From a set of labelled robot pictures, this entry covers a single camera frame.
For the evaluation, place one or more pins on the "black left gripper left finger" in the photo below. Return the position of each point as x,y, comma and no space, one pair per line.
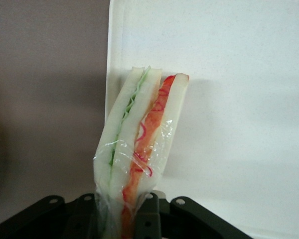
44,219

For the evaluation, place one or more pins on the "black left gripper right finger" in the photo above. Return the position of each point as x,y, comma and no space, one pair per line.
189,221

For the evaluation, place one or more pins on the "triangle sandwich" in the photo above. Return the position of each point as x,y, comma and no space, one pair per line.
129,129

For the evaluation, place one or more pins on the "beige plastic tray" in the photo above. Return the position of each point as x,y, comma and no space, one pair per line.
214,74

